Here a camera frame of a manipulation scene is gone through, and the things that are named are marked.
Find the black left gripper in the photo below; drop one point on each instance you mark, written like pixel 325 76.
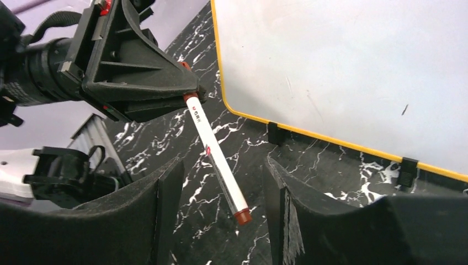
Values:
pixel 109 59

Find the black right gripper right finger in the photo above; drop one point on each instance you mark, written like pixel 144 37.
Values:
pixel 308 227

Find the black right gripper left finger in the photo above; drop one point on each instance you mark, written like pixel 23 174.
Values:
pixel 133 225

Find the red marker cap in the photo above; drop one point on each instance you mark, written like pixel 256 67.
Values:
pixel 186 65

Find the white red marker pen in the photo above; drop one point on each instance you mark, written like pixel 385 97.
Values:
pixel 227 181

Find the yellow framed whiteboard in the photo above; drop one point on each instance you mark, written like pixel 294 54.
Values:
pixel 388 78

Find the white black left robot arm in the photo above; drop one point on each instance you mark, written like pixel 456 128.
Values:
pixel 60 175

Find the aluminium frame rail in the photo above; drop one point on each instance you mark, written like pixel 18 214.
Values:
pixel 93 132

